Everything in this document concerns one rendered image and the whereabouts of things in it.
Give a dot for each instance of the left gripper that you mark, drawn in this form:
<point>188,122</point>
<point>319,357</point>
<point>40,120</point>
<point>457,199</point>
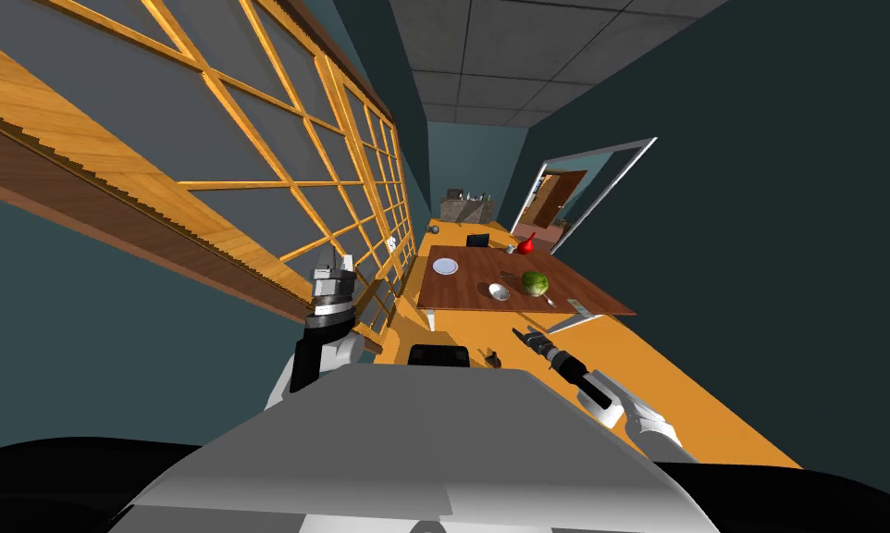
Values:
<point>334,283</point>

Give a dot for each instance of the grey cabinet with items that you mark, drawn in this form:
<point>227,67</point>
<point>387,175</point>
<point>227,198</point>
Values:
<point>467,209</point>

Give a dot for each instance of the flat grey remote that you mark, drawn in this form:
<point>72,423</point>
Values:
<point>577,305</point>

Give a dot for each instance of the white bowl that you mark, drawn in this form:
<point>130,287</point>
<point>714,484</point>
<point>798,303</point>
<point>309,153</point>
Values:
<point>498,292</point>

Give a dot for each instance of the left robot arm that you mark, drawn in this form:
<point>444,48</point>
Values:
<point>308,363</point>

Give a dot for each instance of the wooden lattice window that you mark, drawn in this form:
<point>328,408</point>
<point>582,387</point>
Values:
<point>193,148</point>

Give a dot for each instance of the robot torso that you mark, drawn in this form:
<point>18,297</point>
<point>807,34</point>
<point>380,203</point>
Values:
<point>415,444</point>

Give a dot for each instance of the green watermelon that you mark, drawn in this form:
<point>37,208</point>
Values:
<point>534,283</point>

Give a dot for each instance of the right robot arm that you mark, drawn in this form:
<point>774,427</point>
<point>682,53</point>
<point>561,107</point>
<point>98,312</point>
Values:
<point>641,418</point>

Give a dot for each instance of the white plate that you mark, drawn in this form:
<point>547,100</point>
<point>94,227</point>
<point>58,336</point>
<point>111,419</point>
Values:
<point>445,266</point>

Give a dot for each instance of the red vase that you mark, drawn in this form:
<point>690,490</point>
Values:
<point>526,243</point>

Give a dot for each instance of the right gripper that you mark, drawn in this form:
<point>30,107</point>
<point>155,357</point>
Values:
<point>544,348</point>

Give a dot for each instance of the black chair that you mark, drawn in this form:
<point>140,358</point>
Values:
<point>478,240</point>

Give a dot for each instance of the brown wooden door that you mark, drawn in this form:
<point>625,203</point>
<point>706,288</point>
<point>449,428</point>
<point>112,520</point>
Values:
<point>556,198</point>

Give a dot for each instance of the brown wooden table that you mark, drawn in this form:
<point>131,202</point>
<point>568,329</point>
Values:
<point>474,285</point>

